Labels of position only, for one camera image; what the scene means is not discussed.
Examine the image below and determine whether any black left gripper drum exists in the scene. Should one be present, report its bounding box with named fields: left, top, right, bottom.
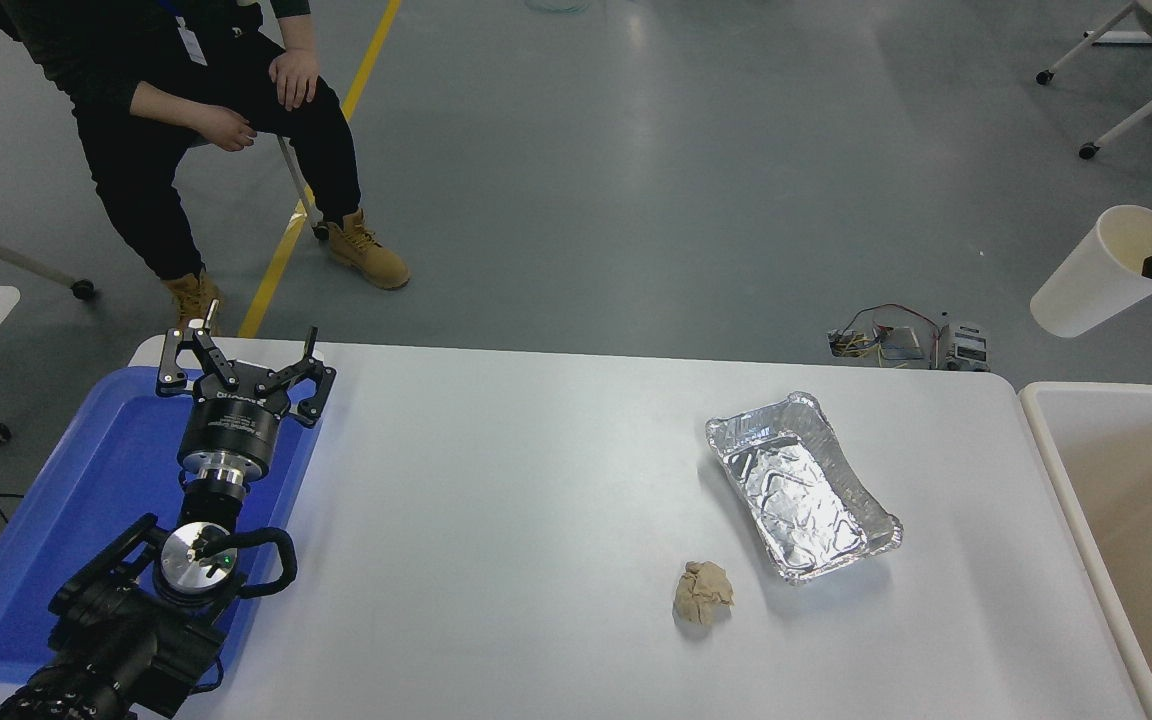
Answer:
left=179, top=376, right=289, bottom=471

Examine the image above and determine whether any white paper cup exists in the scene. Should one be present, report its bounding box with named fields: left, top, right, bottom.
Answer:
left=1029, top=205, right=1152, bottom=339

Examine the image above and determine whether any person's right hand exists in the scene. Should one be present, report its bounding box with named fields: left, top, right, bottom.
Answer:
left=198, top=105, right=259, bottom=154

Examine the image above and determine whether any person's left hand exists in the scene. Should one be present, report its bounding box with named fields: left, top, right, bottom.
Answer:
left=269, top=45, right=323, bottom=111

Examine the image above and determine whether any tan work boot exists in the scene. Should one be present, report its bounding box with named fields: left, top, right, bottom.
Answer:
left=164, top=268, right=225, bottom=336
left=326, top=208, right=412, bottom=291

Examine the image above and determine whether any blue plastic tray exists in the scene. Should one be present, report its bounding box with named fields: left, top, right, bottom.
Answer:
left=0, top=365, right=325, bottom=686

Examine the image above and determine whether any white chair with casters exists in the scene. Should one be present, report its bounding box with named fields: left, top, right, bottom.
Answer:
left=274, top=135, right=333, bottom=241

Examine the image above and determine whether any small grey electronic device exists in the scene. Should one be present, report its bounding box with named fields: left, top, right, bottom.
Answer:
left=939, top=315, right=993, bottom=373

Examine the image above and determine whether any crumpled tan paper ball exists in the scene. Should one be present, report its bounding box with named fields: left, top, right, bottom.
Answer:
left=674, top=562, right=736, bottom=627

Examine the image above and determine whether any silver foil tray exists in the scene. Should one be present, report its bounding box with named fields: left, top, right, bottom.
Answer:
left=705, top=391, right=905, bottom=586

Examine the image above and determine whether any white wheeled chair frame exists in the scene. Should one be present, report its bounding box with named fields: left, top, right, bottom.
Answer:
left=1034, top=0, right=1152, bottom=163

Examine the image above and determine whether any lanyard with badge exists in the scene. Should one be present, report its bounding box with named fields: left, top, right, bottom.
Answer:
left=161, top=0, right=209, bottom=67

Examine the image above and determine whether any circuit board with wires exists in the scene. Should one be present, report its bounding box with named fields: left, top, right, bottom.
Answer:
left=829, top=302, right=940, bottom=365

